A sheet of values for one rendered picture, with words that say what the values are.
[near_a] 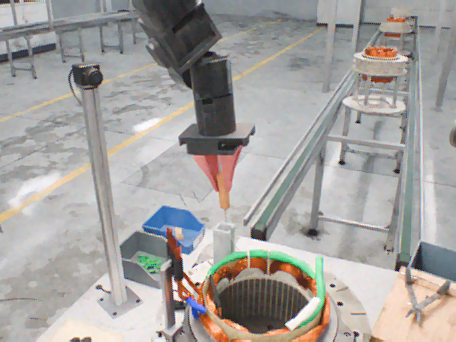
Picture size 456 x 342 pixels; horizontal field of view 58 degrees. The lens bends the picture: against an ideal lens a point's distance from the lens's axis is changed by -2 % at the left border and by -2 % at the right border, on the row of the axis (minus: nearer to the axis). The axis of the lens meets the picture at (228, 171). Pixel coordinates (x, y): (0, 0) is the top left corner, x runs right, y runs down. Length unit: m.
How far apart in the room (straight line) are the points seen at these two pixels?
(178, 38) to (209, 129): 0.13
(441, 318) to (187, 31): 0.58
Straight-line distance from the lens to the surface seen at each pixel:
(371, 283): 1.27
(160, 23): 0.52
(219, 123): 0.59
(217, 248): 0.71
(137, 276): 1.22
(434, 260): 0.97
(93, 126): 0.92
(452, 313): 0.80
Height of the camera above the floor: 1.56
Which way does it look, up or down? 26 degrees down
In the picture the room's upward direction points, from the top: straight up
